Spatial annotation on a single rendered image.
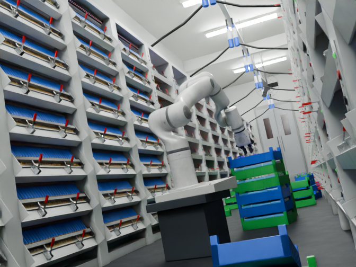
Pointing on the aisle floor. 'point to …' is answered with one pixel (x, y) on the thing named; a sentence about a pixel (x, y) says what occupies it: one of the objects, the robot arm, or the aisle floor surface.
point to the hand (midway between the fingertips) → (248, 150)
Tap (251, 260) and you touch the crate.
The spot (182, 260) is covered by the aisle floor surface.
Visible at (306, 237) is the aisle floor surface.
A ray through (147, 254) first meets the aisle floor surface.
